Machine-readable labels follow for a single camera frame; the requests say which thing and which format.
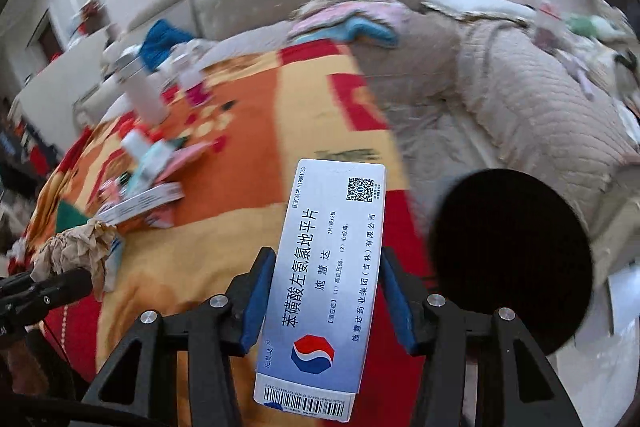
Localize blue white medicine box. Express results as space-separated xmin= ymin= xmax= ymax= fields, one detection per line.
xmin=254 ymin=159 xmax=386 ymax=423

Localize black round trash bin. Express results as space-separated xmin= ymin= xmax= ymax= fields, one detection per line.
xmin=426 ymin=169 xmax=593 ymax=355

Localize crumpled brown paper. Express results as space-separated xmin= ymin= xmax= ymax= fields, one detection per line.
xmin=32 ymin=219 xmax=125 ymax=301

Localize long white medicine box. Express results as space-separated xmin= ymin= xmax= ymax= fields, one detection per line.
xmin=94 ymin=182 xmax=184 ymax=225

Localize orange red yellow blanket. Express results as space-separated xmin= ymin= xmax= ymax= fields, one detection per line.
xmin=26 ymin=41 xmax=434 ymax=426

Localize pink tissue pack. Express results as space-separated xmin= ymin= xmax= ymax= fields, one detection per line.
xmin=155 ymin=141 xmax=213 ymax=183

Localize teal tissue pack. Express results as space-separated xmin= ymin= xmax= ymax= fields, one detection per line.
xmin=126 ymin=140 xmax=176 ymax=198

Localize white small box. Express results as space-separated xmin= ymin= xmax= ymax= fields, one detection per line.
xmin=122 ymin=128 xmax=152 ymax=161

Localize beige quilted sofa cover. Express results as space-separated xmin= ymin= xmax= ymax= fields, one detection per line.
xmin=352 ymin=13 xmax=639 ymax=236

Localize white pink pill bottle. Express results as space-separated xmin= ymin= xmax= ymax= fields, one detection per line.
xmin=172 ymin=53 xmax=210 ymax=107

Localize white thermos bottle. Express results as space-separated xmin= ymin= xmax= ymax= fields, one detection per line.
xmin=115 ymin=51 xmax=168 ymax=126

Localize blue cloth on sofa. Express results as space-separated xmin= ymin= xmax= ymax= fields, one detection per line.
xmin=138 ymin=18 xmax=194 ymax=72

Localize clear plastic bag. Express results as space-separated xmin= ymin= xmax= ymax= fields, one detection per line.
xmin=532 ymin=0 xmax=565 ymax=54

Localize pink blue folded blankets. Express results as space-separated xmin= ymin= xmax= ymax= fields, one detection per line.
xmin=288 ymin=0 xmax=411 ymax=49

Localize white gold trimmed pillow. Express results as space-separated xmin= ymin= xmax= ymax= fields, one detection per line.
xmin=422 ymin=0 xmax=536 ymax=23

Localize green white plush toy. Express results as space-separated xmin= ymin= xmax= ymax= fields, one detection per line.
xmin=566 ymin=15 xmax=625 ymax=42

